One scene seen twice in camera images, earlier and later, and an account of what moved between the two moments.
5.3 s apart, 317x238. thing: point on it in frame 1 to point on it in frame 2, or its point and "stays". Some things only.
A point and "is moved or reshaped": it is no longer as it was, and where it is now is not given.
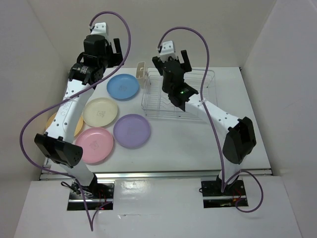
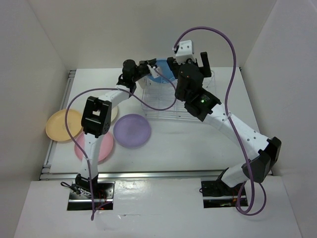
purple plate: (132, 130) stays
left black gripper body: (111, 59) to (141, 70)
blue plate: (123, 87) is moved or reshaped
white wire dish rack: (156, 103) stays
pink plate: (97, 144) stays
